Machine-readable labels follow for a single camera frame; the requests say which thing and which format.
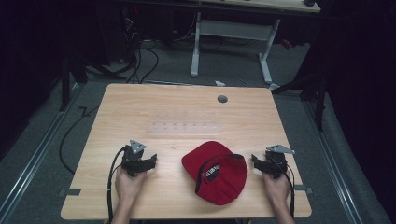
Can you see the white scrap on floor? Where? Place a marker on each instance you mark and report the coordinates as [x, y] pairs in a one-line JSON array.
[[219, 83]]

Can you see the grey tape piece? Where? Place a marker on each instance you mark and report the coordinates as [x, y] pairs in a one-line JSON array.
[[69, 192], [304, 188]]

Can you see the black metal stand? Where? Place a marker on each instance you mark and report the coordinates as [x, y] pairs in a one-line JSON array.
[[67, 84], [314, 93]]

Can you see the person's left hand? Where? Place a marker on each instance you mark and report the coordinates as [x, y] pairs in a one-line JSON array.
[[127, 186]]

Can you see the person's right hand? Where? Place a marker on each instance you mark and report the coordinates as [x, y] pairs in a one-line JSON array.
[[276, 187]]

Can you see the white-framed desk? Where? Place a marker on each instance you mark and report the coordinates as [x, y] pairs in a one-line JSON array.
[[232, 29]]

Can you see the clear strip with dots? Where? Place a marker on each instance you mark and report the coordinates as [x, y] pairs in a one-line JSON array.
[[184, 128]]

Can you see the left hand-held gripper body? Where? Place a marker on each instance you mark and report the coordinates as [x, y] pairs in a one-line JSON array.
[[133, 160]]

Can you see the aluminium floor rail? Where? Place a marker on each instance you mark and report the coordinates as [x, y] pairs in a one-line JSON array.
[[29, 169], [334, 168]]

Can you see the red baseball cap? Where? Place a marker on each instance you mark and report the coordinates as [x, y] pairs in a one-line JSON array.
[[221, 183]]

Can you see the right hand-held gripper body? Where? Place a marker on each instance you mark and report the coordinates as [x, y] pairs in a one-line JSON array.
[[276, 162]]

